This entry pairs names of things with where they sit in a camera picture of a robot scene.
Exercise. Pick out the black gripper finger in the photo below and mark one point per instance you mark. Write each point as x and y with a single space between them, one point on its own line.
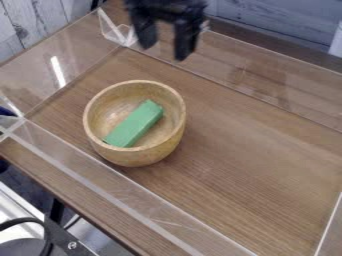
187 28
145 27

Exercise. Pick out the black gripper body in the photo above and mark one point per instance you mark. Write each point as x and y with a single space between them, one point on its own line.
169 10

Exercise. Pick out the green rectangular block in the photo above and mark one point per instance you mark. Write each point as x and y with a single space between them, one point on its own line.
131 129

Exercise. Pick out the wooden brown bowl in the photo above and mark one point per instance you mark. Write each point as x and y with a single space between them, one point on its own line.
110 107

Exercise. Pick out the black table leg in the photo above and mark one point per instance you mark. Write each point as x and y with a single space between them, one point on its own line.
57 211

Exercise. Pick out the clear acrylic corner bracket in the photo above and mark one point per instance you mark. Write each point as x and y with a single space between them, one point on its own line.
121 34

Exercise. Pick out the clear acrylic tray wall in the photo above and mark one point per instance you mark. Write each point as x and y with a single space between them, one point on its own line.
167 209

